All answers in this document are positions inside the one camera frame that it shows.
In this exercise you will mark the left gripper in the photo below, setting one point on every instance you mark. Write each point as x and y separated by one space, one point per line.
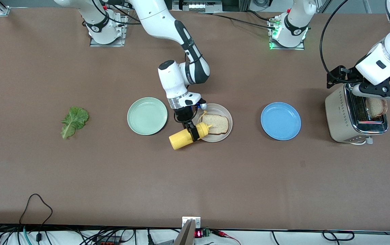
340 75

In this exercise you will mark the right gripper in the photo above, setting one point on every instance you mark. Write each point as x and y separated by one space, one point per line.
183 114

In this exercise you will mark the toasted bread slice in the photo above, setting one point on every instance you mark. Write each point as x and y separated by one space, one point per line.
218 124
378 107

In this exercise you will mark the yellow squeeze bottle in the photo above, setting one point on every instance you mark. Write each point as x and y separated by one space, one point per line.
179 139

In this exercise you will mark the green lettuce leaf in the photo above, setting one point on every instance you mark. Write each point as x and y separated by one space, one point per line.
74 120

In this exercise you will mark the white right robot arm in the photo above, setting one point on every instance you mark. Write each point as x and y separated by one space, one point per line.
154 17

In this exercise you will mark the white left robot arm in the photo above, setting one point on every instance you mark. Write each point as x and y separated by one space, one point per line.
297 20

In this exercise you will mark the beige plate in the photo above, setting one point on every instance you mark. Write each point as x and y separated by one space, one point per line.
222 110

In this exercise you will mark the mint green plate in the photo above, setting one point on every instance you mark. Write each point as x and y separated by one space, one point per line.
147 116

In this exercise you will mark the blue plate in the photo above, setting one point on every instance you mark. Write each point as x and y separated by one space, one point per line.
281 121

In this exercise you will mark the cream steel toaster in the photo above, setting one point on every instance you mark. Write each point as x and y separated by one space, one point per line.
337 115

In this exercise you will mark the red digit display module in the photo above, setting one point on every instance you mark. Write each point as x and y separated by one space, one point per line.
199 234

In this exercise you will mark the lit control box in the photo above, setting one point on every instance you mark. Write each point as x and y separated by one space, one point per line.
198 6

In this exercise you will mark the orange connector block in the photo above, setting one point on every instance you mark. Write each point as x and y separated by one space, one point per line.
108 242

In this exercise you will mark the silver post foot bracket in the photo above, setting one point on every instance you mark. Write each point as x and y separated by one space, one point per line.
197 223

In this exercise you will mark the aluminium camera post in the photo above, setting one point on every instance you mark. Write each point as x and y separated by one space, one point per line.
186 234

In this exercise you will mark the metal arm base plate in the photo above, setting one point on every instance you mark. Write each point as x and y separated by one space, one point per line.
106 45
290 48

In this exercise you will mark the aluminium frame profile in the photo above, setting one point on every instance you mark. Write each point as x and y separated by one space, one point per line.
1 8

